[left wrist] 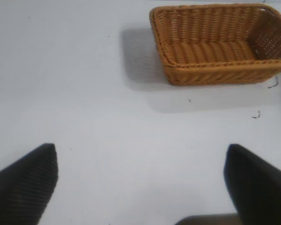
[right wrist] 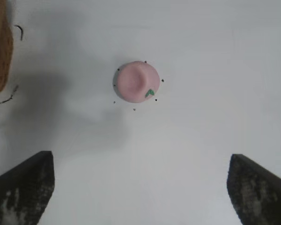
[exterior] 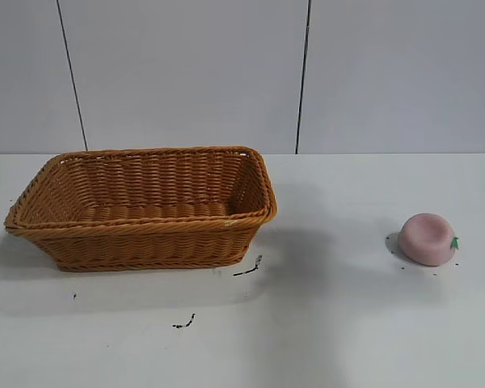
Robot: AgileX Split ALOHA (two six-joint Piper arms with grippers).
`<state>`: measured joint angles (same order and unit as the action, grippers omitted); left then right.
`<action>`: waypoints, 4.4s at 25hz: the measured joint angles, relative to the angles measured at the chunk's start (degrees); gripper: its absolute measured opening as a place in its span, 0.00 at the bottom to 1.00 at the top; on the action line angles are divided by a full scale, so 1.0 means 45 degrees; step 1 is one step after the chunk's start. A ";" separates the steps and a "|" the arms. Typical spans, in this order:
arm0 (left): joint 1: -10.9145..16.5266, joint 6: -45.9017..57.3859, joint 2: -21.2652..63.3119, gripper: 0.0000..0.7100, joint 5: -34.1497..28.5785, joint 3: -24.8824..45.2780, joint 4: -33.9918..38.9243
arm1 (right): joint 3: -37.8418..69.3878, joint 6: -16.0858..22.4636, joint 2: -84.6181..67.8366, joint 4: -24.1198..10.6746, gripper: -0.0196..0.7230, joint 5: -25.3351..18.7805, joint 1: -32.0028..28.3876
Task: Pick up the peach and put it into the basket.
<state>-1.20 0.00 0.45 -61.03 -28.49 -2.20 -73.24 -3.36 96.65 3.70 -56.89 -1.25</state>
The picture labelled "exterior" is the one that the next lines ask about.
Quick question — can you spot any pink toy peach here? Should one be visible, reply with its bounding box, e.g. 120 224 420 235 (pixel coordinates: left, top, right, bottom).
397 212 461 268

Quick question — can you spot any brown woven wicker basket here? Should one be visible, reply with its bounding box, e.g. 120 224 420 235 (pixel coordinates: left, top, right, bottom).
3 145 279 272

